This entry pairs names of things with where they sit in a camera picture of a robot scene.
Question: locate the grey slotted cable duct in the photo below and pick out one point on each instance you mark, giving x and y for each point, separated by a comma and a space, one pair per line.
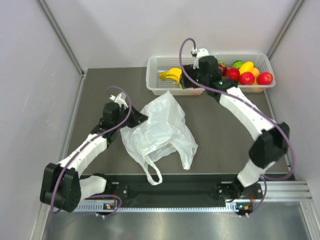
107, 206

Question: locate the green lime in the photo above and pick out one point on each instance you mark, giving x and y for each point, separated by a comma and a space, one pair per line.
237, 64

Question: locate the white plastic bag with fruit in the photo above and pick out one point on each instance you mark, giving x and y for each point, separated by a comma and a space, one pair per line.
163, 133

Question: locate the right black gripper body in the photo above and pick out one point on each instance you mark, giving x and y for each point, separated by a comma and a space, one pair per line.
194, 75

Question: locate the red apple middle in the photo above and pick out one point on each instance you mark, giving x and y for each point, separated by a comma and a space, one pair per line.
233, 73

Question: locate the red apple right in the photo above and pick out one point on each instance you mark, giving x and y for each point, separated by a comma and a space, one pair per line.
264, 78

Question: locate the empty white plastic basket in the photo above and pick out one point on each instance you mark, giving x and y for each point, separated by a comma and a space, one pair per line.
156, 65

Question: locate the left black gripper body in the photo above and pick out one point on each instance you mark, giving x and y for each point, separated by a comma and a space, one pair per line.
131, 122

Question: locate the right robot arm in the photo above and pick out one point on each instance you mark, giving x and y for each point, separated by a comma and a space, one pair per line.
270, 138

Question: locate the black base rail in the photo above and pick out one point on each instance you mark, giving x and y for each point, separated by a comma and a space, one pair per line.
180, 190

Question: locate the white basket holding fruit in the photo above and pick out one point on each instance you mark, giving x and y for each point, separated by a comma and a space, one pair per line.
261, 62

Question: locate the orange fruit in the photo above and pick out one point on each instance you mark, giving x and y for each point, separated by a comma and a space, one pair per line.
255, 72

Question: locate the dark red apple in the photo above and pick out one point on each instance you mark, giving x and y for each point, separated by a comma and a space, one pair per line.
222, 69

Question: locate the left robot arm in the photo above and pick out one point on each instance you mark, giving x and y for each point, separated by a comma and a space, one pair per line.
62, 186

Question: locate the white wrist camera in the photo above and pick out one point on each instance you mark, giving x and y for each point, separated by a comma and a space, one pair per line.
120, 99
198, 53

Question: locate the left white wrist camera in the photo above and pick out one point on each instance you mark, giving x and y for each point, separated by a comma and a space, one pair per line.
120, 99

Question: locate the yellow banana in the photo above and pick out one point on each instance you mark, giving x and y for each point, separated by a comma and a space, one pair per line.
174, 74

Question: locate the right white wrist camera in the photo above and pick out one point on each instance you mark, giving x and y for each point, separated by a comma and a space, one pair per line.
198, 53

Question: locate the red apple front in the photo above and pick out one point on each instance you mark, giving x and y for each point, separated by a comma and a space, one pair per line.
247, 78

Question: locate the yellow mango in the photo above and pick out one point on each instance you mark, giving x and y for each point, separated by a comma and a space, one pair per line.
246, 67

